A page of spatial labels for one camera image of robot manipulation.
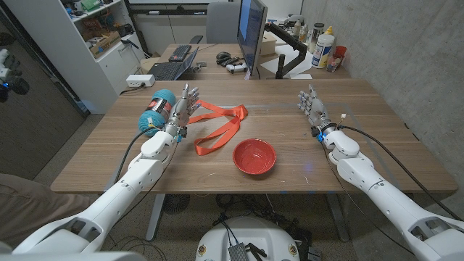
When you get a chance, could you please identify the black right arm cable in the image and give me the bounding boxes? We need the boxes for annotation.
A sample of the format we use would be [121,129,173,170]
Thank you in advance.
[336,124,464,223]

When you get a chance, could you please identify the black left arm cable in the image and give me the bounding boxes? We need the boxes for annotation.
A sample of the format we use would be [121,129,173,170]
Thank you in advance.
[114,125,166,184]

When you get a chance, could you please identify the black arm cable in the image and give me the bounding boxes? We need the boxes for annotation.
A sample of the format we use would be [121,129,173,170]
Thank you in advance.
[336,124,464,223]
[114,125,166,184]

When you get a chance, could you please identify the black floor cable bundle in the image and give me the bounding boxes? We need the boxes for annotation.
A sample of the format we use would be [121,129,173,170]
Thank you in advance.
[213,194,312,251]

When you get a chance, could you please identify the dark jar with lid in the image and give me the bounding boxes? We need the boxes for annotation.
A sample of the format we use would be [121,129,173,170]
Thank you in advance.
[308,22,326,54]

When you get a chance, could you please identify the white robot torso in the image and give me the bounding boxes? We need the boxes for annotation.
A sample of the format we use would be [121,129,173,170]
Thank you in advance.
[194,216,301,261]

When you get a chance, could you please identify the dark open laptop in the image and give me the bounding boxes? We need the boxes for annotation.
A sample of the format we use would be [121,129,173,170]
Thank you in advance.
[147,46,199,81]

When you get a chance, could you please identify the grey finned electronics box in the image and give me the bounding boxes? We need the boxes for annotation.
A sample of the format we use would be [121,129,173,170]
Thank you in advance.
[228,242,251,261]

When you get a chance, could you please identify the person leg brown trousers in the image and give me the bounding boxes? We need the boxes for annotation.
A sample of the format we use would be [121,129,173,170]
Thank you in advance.
[0,173,95,251]

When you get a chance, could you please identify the black computer monitor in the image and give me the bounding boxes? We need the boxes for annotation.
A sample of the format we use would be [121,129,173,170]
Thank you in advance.
[236,0,269,77]

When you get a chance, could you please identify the white paper sheets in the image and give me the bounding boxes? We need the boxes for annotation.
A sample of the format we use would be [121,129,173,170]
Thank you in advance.
[259,44,315,79]

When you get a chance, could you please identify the black remote control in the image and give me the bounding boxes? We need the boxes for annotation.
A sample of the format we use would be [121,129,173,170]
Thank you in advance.
[217,56,242,67]

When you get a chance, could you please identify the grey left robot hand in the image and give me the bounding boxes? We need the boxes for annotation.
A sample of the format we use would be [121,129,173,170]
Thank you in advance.
[164,82,202,138]

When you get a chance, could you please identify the white power strip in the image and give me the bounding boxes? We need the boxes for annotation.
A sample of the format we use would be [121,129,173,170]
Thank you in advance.
[125,74,156,88]

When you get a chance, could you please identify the red bowl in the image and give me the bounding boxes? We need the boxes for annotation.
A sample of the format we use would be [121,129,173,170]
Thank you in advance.
[232,138,277,176]

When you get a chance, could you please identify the black keyboard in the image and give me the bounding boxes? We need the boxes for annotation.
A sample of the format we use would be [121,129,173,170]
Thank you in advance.
[168,44,192,62]

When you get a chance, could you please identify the white shelf cabinet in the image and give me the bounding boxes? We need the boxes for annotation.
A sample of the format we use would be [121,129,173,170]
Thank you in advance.
[1,0,146,115]

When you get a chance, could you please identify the white table leg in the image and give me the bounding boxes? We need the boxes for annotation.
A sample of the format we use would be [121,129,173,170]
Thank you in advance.
[325,194,351,243]
[145,194,166,242]

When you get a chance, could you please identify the orange ribbon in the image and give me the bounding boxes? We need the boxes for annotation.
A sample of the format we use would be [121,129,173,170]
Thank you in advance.
[186,99,249,157]

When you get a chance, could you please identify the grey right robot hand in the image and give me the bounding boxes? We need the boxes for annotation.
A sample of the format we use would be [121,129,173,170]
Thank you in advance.
[297,83,338,137]

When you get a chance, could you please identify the teal yarn skein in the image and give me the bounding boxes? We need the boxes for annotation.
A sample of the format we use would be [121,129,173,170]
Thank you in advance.
[137,88,178,138]

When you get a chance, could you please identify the wooden office desk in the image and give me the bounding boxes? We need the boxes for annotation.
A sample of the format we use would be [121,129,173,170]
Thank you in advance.
[156,42,352,81]

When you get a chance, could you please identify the black and white camera rig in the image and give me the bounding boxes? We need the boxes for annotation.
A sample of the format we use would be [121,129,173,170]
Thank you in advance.
[0,32,30,103]

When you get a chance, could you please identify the round black fan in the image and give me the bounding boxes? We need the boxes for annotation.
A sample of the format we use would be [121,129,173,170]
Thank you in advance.
[162,194,191,215]

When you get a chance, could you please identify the white game controller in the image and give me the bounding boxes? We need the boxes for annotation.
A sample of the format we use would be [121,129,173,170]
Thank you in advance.
[225,62,248,75]

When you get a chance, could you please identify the white wipes canister yellow cap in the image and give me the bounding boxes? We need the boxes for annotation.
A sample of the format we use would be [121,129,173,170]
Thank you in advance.
[311,25,336,70]

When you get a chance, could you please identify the tan cardboard box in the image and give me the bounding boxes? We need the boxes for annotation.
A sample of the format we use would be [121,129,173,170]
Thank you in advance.
[260,31,278,57]

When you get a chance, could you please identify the open brown cardboard box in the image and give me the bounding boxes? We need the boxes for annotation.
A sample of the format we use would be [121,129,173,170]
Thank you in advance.
[88,30,122,59]

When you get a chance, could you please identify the grey office chair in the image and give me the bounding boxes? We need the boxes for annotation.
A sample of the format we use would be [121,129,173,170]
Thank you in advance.
[188,1,242,45]

